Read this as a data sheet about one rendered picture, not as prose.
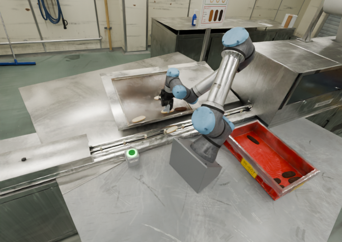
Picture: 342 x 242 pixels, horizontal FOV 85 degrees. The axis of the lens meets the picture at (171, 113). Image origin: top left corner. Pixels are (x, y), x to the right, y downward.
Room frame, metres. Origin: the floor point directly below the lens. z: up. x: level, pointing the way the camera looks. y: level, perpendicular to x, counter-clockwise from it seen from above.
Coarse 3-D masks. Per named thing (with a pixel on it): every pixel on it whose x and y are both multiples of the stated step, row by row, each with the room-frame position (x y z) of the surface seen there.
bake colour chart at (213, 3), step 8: (208, 0) 2.01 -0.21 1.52; (216, 0) 2.06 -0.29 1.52; (224, 0) 2.12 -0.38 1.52; (208, 8) 2.02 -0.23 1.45; (216, 8) 2.08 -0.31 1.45; (224, 8) 2.14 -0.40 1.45; (200, 16) 1.97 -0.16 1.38; (208, 16) 2.03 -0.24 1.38; (216, 16) 2.09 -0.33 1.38; (224, 16) 2.16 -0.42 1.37; (200, 24) 1.98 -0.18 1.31; (208, 24) 2.04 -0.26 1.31; (216, 24) 2.11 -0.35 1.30
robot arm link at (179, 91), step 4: (172, 80) 0.97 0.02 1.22; (176, 80) 0.96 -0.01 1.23; (180, 80) 0.98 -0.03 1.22; (172, 84) 0.95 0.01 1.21; (176, 84) 0.93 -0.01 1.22; (180, 84) 0.94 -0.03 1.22; (172, 88) 0.93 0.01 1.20; (176, 88) 0.91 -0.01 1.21; (180, 88) 0.90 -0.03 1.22; (184, 88) 0.92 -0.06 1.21; (176, 92) 0.89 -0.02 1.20; (180, 92) 0.89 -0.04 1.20; (184, 92) 0.90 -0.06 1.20; (188, 92) 0.95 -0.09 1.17; (176, 96) 0.89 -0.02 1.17; (180, 96) 0.90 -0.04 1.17; (184, 96) 0.91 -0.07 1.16
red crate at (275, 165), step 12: (252, 132) 1.05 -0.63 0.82; (228, 144) 0.87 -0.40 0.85; (240, 144) 0.92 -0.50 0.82; (252, 144) 0.93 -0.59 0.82; (264, 144) 0.95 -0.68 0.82; (240, 156) 0.78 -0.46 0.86; (252, 156) 0.82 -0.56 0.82; (264, 156) 0.83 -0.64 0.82; (276, 156) 0.85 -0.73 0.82; (264, 168) 0.74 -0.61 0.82; (276, 168) 0.75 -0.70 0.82; (288, 168) 0.76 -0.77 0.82
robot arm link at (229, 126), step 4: (224, 120) 0.73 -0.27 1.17; (228, 120) 0.73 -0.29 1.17; (224, 124) 0.70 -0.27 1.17; (228, 124) 0.72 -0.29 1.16; (232, 124) 0.72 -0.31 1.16; (224, 128) 0.69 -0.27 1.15; (228, 128) 0.71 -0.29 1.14; (232, 128) 0.72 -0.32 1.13; (224, 132) 0.68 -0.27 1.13; (228, 132) 0.70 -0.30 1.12; (220, 136) 0.67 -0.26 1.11; (224, 136) 0.69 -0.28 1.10; (228, 136) 0.70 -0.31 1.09; (212, 140) 0.67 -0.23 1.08; (216, 140) 0.67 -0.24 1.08; (220, 140) 0.68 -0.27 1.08; (224, 140) 0.69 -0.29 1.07; (220, 144) 0.67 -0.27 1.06
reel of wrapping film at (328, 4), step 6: (324, 0) 1.89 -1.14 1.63; (330, 0) 1.75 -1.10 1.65; (336, 0) 1.71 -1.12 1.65; (324, 6) 1.79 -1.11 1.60; (330, 6) 1.74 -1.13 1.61; (336, 6) 1.70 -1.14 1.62; (318, 12) 1.88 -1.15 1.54; (324, 12) 1.83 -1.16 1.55; (330, 12) 1.76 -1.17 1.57; (336, 12) 1.71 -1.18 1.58; (312, 18) 1.90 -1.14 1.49; (318, 18) 1.89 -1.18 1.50; (312, 24) 1.88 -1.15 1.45; (306, 30) 1.90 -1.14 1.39; (312, 30) 1.90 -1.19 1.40; (306, 36) 1.88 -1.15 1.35
